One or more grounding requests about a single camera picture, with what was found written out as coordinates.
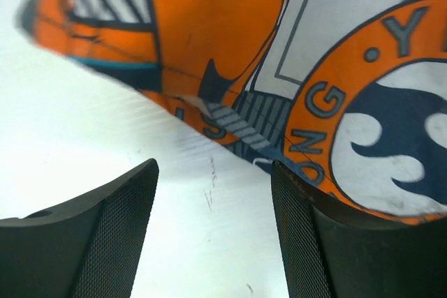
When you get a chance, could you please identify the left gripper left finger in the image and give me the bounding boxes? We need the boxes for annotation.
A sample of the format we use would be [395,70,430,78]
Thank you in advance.
[1,158,159,297]

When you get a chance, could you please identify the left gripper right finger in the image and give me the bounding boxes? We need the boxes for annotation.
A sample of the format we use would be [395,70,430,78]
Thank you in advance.
[271,162,446,297]

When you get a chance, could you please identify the patterned blue orange shorts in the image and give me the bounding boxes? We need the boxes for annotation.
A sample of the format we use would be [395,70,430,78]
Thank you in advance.
[17,0,446,225]

